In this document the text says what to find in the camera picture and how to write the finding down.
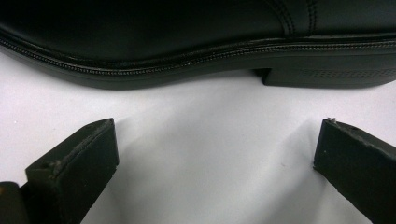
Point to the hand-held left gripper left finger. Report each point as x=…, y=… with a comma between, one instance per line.
x=77, y=168

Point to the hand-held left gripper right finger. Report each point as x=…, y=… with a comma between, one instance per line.
x=358, y=165

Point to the black leather shoe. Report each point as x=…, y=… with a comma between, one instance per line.
x=155, y=31

